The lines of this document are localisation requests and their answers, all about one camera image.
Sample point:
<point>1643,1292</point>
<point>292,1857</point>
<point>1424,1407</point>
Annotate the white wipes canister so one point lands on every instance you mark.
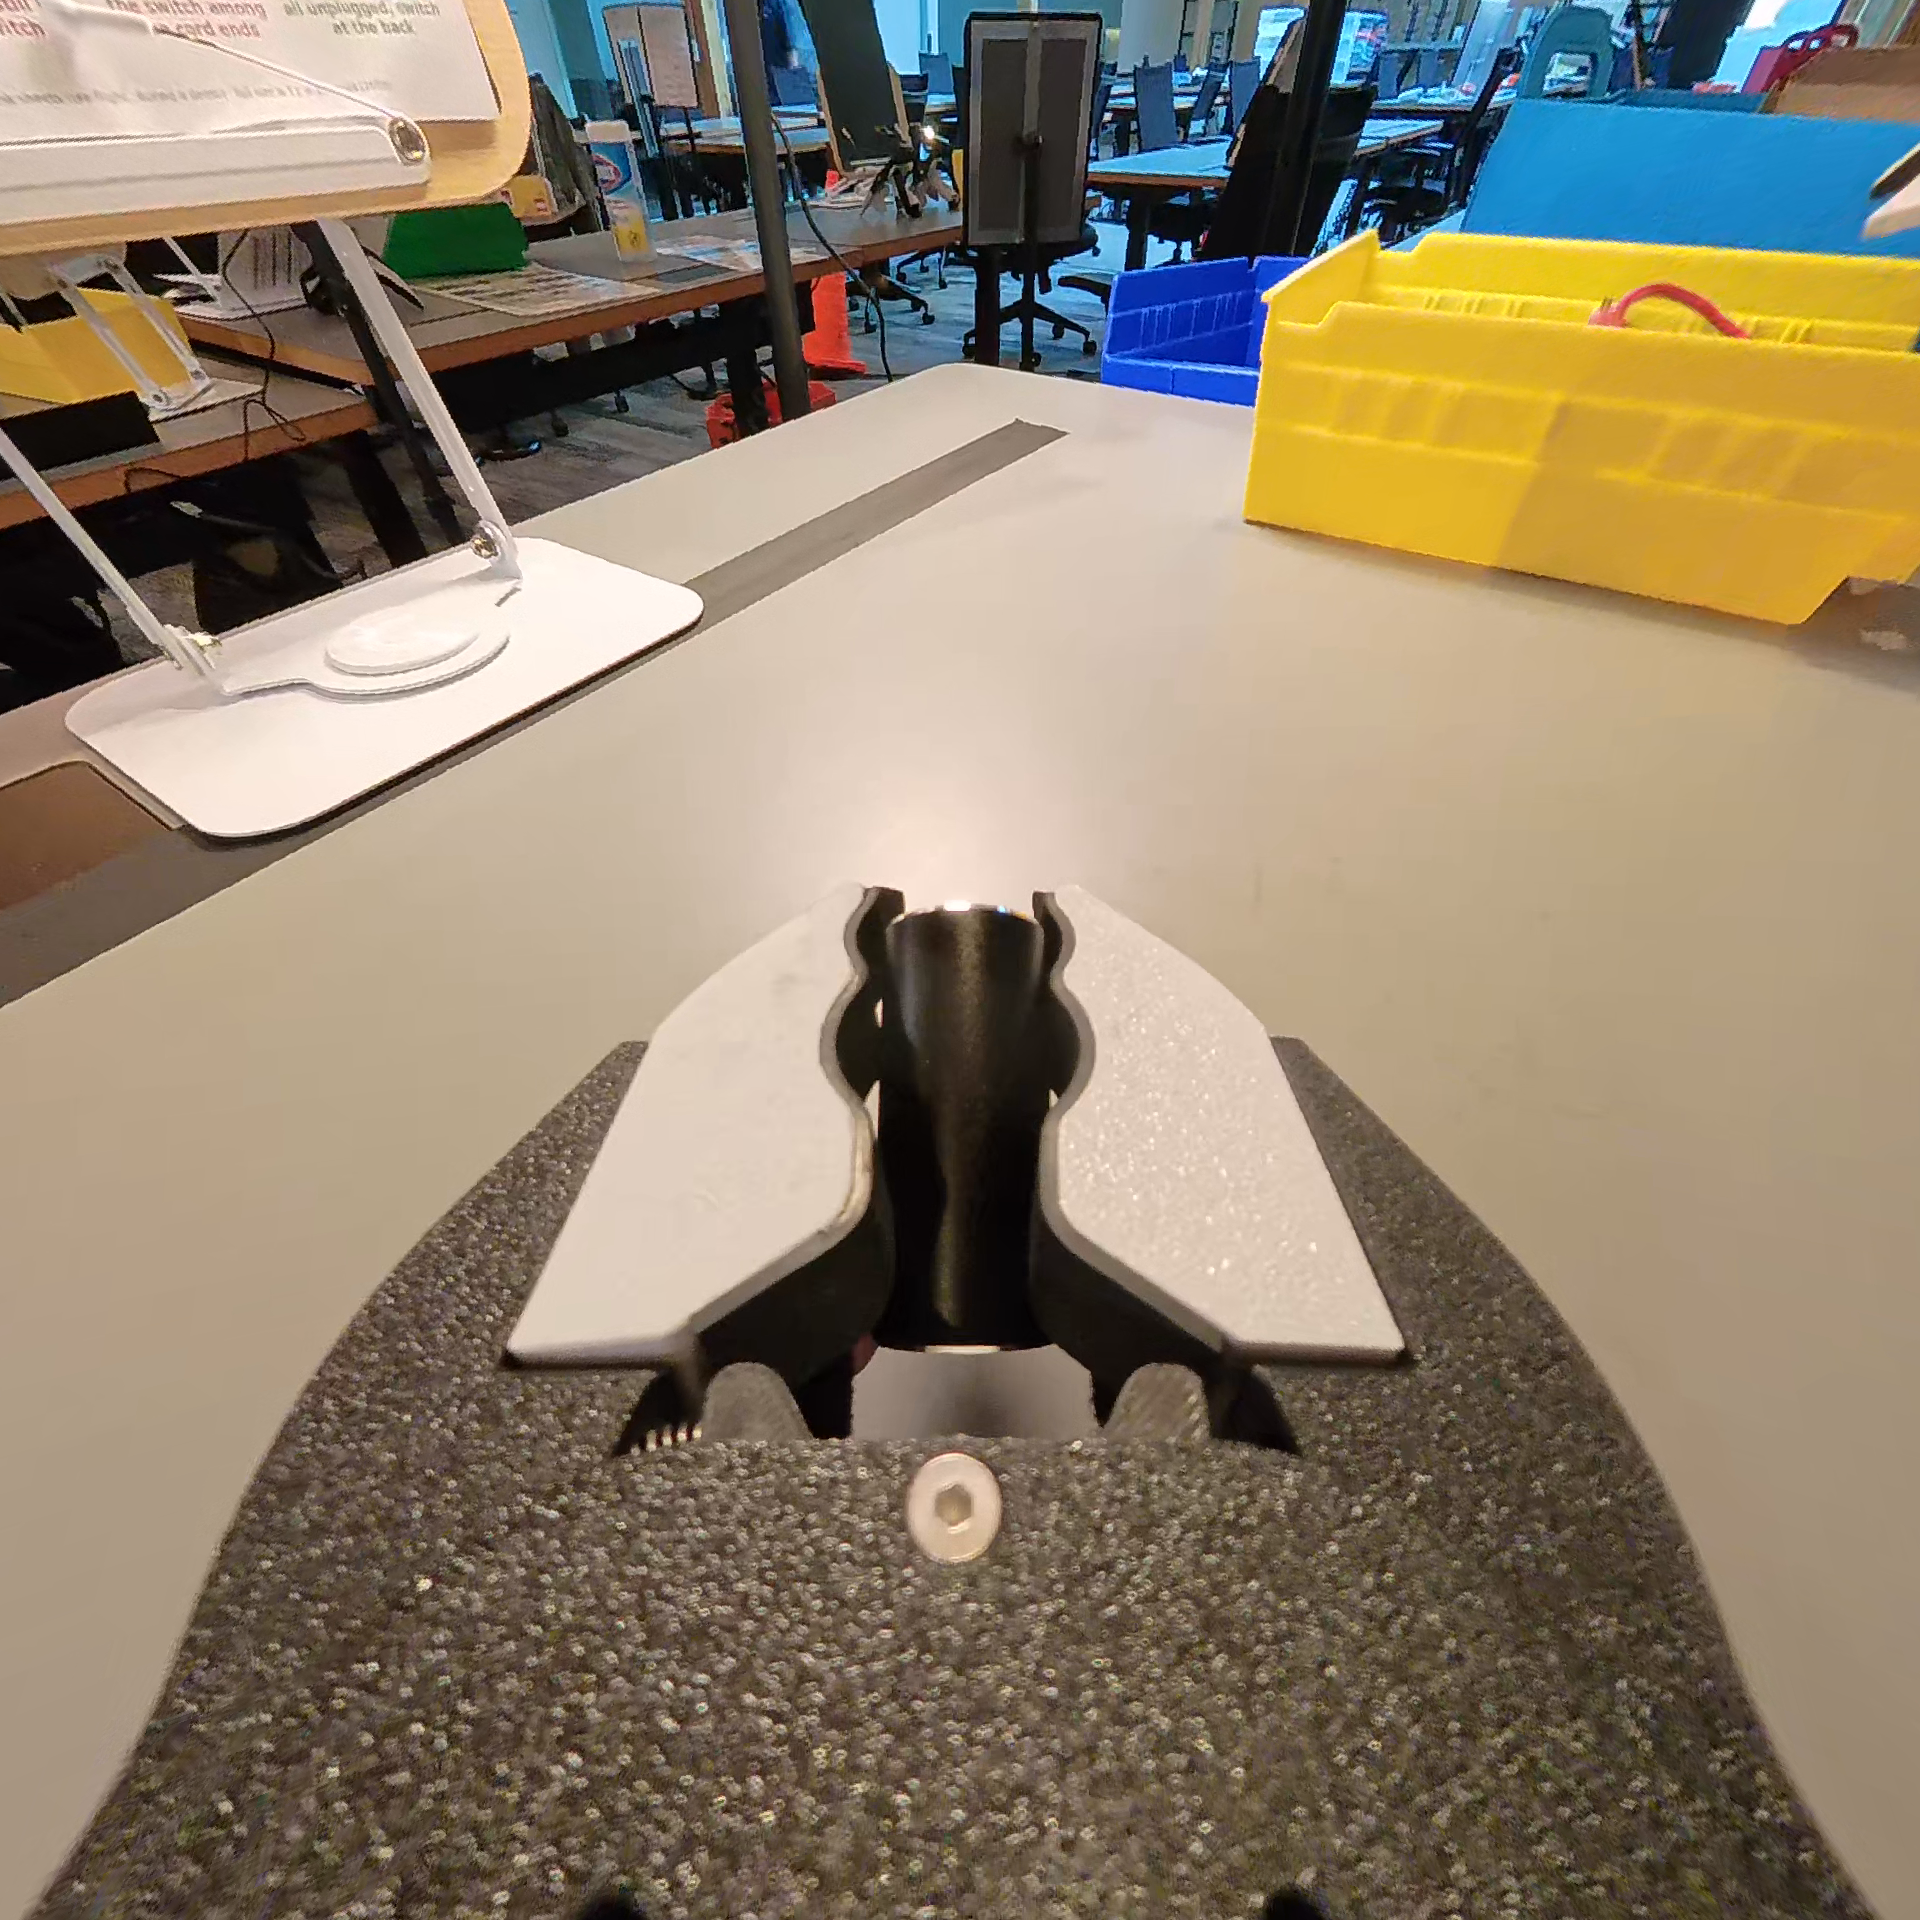
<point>617,182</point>

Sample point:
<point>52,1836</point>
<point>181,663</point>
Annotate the blue plastic bin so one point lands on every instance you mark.
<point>1185,322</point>

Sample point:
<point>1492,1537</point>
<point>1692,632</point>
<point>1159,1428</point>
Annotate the cardboard box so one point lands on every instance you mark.
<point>1851,82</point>

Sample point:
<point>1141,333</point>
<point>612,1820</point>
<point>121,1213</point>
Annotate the light blue panel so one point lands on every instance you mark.
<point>1650,182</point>

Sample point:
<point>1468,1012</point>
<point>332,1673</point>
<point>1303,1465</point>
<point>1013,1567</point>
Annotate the black network switch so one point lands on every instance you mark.
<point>961,1125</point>

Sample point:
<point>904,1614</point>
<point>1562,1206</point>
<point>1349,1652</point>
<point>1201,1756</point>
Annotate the yellow plastic bin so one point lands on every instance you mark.
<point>1500,452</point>

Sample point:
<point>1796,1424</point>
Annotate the black metal pole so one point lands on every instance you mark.
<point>780,225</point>

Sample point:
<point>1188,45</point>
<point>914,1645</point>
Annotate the black monitor on stand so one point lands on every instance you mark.
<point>1035,136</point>

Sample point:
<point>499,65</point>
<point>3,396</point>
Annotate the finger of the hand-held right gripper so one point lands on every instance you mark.
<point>1903,194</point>

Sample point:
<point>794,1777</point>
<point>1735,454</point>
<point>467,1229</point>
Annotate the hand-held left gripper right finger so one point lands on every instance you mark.
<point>1201,1184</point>

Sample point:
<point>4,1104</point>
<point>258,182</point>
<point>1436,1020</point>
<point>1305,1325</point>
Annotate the small yellow bin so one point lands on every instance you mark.
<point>60,360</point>

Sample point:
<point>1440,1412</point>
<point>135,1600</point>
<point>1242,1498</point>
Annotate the green plastic bin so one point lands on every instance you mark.
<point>451,241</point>

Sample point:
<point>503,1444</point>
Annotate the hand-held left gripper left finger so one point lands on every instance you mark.
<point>705,1184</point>

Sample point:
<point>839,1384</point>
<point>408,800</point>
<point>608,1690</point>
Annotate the orange traffic cone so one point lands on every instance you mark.
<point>835,338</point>

